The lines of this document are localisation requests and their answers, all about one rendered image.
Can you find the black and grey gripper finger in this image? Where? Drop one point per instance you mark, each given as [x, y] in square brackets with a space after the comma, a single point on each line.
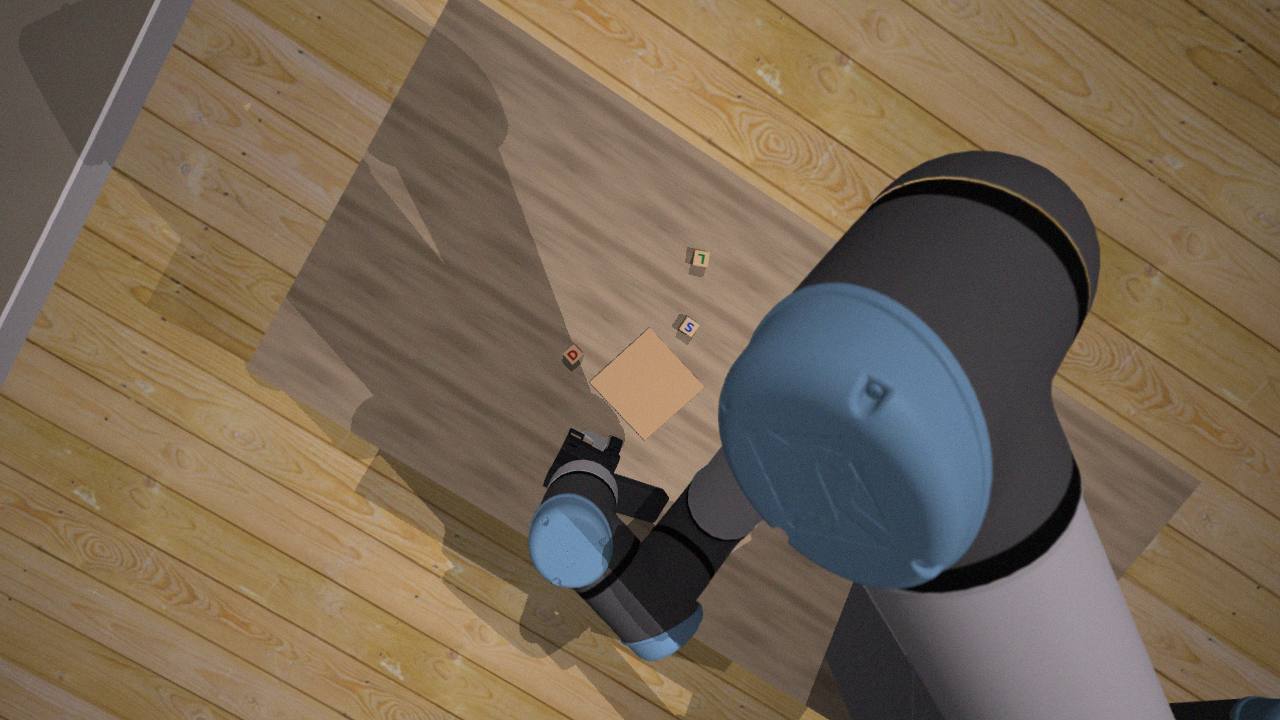
[611, 443]

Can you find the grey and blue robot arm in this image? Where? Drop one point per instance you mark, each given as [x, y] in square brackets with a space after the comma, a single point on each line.
[869, 417]

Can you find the tan square mat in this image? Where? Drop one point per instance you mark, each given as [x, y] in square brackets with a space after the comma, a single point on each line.
[647, 384]

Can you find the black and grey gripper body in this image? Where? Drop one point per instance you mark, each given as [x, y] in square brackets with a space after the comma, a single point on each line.
[575, 449]

